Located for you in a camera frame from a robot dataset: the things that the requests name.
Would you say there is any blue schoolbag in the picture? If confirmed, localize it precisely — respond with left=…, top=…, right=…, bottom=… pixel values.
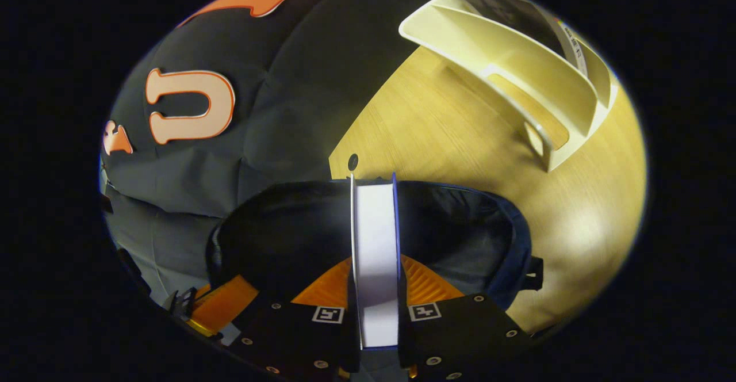
left=205, top=179, right=544, bottom=314

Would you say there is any blue cover book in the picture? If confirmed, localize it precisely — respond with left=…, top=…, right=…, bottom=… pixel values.
left=350, top=172, right=401, bottom=351

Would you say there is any white plastic bookshelf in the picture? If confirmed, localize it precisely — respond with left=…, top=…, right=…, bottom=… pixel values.
left=398, top=0, right=620, bottom=173

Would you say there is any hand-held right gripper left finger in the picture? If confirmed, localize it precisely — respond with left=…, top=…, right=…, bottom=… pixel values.
left=227, top=255, right=360, bottom=380

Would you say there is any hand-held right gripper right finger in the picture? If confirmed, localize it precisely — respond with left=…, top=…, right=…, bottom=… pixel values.
left=398, top=254, right=538, bottom=381

